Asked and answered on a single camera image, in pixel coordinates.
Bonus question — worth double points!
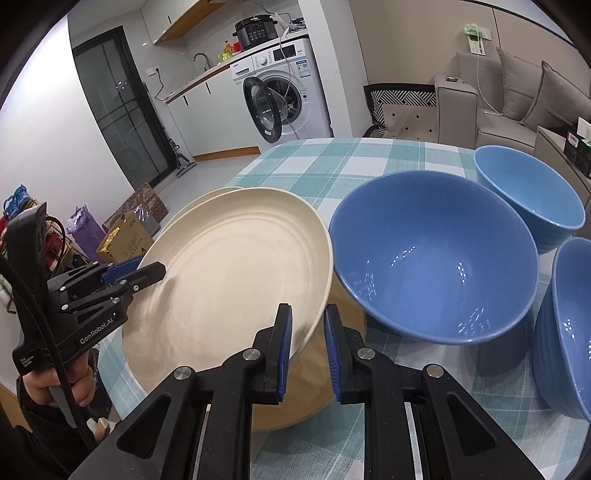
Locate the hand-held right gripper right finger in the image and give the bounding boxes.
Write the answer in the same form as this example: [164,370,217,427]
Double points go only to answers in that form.
[323,303,546,480]

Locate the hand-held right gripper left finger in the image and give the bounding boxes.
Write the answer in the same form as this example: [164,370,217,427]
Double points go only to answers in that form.
[69,302,294,480]

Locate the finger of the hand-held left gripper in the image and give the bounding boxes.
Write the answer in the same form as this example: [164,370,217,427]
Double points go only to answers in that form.
[59,261,168,315]
[47,257,145,297]

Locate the tan plate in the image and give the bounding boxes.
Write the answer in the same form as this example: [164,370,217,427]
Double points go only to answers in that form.
[240,281,370,433]

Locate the cream plate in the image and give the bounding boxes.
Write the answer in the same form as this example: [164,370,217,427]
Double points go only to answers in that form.
[122,187,334,407]
[173,186,244,219]

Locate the large blue bowl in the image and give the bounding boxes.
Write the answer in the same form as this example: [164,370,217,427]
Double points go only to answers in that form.
[328,171,540,347]

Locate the person's left forearm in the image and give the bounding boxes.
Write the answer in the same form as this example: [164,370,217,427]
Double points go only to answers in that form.
[14,397,93,480]

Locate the person's left hand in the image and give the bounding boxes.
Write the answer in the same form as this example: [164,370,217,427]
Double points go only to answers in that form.
[17,355,114,439]

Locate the yellow cardboard box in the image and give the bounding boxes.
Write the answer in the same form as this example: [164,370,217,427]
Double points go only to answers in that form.
[95,212,155,265]

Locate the purple bag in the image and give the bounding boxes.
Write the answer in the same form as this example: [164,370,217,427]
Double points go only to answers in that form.
[66,205,106,266]

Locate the brown patterned paper bag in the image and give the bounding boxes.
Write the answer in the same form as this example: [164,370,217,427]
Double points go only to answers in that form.
[102,182,169,232]

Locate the blue shoes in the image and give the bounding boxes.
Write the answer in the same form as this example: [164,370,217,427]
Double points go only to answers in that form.
[2,185,29,217]

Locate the grey floor mop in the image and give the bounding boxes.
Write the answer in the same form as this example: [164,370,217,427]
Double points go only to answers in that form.
[166,137,195,179]

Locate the black glass door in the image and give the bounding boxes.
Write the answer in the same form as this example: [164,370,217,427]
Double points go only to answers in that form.
[71,25,174,192]

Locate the white kitchen counter cabinet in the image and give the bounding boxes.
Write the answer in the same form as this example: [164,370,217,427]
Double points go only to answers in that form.
[166,46,265,161]

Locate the teal checkered tablecloth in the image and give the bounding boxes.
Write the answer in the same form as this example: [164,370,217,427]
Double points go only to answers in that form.
[95,137,591,480]

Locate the white washing machine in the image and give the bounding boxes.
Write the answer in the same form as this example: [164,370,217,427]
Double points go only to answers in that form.
[229,36,333,144]

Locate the beige diamond print cushion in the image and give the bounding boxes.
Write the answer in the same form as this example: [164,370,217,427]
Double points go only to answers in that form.
[381,104,439,139]

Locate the black pressure cooker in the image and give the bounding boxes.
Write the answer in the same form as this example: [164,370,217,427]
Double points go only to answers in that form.
[233,15,283,51]

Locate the black white striped pillow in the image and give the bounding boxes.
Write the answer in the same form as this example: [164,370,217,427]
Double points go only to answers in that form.
[370,89,437,125]

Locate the grey sofa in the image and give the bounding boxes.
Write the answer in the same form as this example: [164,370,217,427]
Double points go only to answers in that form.
[434,46,591,153]

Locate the black box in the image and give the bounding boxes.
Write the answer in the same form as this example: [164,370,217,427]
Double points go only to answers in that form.
[563,117,591,178]

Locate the grey sofa cushion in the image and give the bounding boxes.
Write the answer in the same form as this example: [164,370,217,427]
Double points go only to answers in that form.
[496,46,546,121]
[522,60,591,136]

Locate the black braided cable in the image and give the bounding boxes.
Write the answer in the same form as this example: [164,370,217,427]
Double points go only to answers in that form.
[0,256,98,448]

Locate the wooden wall cabinet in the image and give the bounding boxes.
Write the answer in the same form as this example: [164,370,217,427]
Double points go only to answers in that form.
[151,0,223,45]

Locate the white charging cable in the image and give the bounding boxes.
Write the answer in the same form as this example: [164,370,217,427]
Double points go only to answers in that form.
[473,53,504,115]

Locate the white wall power strip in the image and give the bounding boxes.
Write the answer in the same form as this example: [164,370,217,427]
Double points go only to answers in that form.
[462,23,491,56]

